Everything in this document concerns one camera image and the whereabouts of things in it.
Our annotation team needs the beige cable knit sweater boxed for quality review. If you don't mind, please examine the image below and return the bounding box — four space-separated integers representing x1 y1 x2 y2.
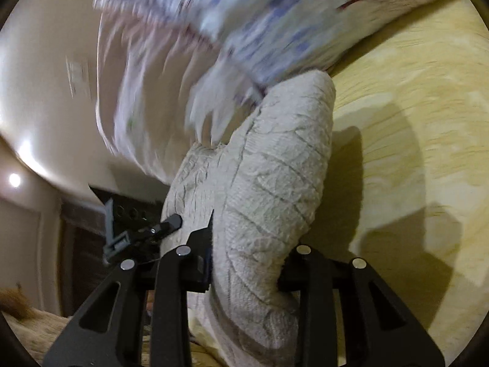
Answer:
161 70 336 366

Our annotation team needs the fuzzy beige sleeve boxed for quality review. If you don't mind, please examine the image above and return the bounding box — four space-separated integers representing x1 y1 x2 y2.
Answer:
1 287 71 364

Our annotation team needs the yellow patterned bed sheet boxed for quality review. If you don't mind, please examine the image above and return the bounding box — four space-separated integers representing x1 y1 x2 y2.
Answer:
141 0 489 367

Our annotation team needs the floral lavender pillow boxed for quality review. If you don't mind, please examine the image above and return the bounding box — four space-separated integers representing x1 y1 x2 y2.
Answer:
94 0 435 183

